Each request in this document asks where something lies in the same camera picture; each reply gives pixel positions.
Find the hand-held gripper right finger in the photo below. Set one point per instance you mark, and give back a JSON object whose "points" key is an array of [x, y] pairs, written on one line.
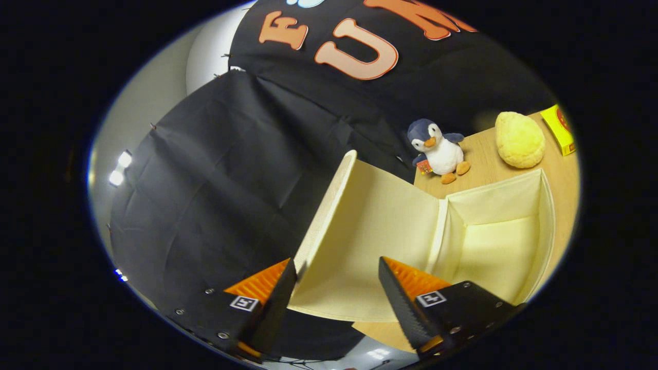
{"points": [[403, 308]]}

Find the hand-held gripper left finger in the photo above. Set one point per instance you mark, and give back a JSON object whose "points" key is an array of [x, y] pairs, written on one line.
{"points": [[275, 313]]}

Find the cream fabric storage box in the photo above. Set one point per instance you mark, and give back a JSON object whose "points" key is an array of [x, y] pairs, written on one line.
{"points": [[370, 231]]}

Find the black backdrop cloth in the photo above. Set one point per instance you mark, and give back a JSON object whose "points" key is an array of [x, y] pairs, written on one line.
{"points": [[231, 180]]}

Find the penguin plush toy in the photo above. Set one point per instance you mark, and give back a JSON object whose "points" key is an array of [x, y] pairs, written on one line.
{"points": [[443, 154]]}

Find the yellow fluffy plush ball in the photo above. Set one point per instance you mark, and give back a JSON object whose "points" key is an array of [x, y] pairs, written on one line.
{"points": [[519, 139]]}

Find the ceiling light panel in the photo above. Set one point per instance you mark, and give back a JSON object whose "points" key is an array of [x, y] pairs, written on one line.
{"points": [[125, 158], [116, 178]]}

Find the yellow book with red circle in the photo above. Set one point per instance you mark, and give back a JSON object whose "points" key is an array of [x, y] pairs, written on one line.
{"points": [[563, 133]]}

